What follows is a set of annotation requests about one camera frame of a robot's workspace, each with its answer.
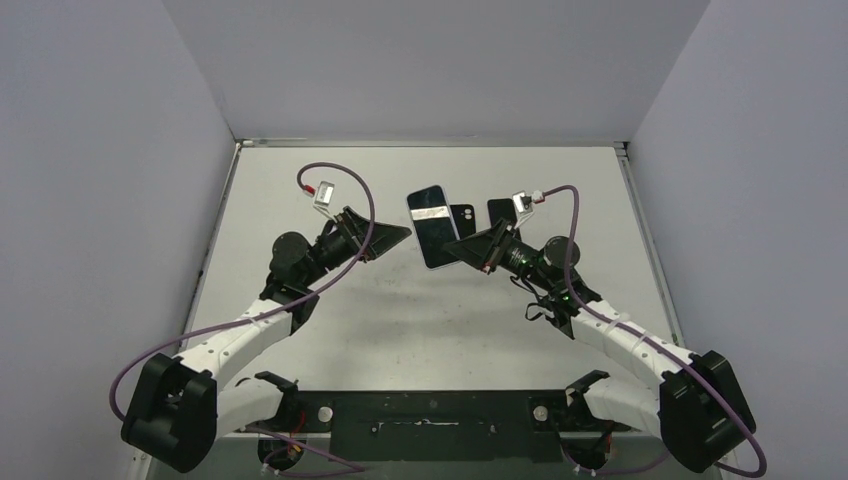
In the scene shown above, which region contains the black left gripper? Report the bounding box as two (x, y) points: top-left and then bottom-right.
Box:
(301, 207), (411, 287)

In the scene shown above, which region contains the purple phone black screen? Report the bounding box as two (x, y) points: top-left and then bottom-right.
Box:
(487, 198), (522, 241)

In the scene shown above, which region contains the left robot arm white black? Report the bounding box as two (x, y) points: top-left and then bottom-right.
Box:
(120, 207), (412, 473)

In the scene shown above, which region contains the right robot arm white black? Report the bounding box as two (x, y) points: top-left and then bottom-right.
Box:
(444, 221), (756, 472)

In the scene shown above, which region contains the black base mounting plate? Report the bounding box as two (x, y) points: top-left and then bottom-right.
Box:
(298, 390), (581, 462)

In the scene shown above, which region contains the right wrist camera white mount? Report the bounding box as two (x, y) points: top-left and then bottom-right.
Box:
(511, 190), (545, 229)

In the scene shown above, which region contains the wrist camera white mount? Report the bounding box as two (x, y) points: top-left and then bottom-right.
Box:
(302, 181), (336, 222)
(511, 190), (545, 229)

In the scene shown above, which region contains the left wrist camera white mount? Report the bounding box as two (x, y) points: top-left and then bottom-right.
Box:
(302, 181), (336, 222)

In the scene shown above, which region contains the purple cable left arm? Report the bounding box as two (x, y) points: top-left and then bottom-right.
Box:
(107, 161), (377, 423)

